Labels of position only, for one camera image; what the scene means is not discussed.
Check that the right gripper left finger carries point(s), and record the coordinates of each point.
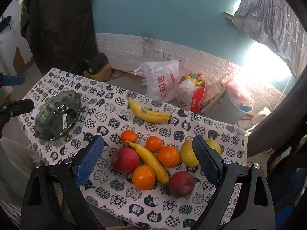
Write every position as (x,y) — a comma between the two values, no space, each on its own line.
(85,160)

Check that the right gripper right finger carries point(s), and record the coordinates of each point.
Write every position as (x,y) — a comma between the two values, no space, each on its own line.
(209,160)

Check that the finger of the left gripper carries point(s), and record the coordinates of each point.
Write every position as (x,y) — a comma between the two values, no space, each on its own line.
(12,80)
(16,108)

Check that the small yellow pear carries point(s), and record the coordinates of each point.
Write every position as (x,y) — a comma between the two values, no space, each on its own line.
(214,145)

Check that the dark red apple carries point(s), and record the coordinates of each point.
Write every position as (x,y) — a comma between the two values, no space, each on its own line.
(181,184)

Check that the bright red apple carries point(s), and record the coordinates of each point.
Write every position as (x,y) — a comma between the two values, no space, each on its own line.
(125,160)

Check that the large orange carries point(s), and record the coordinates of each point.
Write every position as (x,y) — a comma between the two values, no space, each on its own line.
(169,156)
(143,177)

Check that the plain yellow banana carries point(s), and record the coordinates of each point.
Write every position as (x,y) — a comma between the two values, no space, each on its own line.
(150,159)

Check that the small tangerine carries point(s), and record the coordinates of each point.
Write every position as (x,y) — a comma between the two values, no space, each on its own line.
(154,144)
(128,135)

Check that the banana with sticker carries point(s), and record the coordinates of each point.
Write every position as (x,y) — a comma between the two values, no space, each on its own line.
(148,115)

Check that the cat pattern tablecloth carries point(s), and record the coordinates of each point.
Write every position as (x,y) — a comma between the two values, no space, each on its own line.
(160,133)

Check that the green glass bowl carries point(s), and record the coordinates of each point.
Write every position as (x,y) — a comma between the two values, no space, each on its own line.
(56,116)

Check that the grey green trash bin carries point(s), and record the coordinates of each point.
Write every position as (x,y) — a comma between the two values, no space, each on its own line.
(235,104)

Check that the red white trash box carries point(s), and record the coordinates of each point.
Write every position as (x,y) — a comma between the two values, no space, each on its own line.
(190,92)

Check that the dark hanging cloth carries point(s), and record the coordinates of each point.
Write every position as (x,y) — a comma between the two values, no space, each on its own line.
(60,33)

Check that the black device on wooden box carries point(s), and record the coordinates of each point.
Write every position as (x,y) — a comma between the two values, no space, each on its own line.
(98,68)

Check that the white plastic shopping bag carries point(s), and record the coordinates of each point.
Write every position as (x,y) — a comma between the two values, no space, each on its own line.
(161,79)

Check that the grey window curtain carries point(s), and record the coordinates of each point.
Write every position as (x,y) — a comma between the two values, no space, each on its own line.
(274,24)

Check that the wall power sockets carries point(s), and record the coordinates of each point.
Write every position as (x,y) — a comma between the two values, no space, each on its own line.
(161,55)

